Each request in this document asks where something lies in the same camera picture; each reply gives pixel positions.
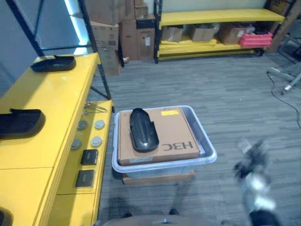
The clear plastic box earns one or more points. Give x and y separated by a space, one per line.
207 150

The red plastic bin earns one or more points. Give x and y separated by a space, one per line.
255 39

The black sole-shaped part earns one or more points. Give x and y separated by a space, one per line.
53 64
21 122
142 131

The small brown cardboard box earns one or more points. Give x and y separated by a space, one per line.
141 11

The metal stand legs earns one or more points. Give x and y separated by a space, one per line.
289 77

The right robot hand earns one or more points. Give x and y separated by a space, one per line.
252 156

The open brown cardboard box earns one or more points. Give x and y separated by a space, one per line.
172 34
231 35
202 33

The brown H3C cardboard box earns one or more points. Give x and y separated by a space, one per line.
176 136

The yellow shelf with black frame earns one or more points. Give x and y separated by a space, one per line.
58 99

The brown cardboard box with print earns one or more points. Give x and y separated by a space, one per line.
107 35

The robot body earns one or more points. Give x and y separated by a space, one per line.
164 221

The tall brown cardboard box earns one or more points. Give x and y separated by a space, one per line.
128 40

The dark left robot foot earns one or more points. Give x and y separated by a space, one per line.
127 215

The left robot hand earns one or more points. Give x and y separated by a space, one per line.
5 217

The round grey disc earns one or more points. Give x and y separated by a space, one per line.
96 141
82 124
76 144
99 124

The long yellow shelf unit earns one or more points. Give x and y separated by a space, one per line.
218 15

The brown wooden beam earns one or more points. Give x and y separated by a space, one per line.
285 23

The dark right robot foot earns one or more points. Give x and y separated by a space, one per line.
173 211

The cardboard box with black top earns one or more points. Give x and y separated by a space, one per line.
145 37

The small black square box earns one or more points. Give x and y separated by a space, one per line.
89 157
85 178

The dark robot foot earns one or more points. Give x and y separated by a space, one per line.
127 215
173 211

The metal tongs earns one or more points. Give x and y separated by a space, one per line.
95 107

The large brown cardboard box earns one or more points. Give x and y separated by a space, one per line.
105 10

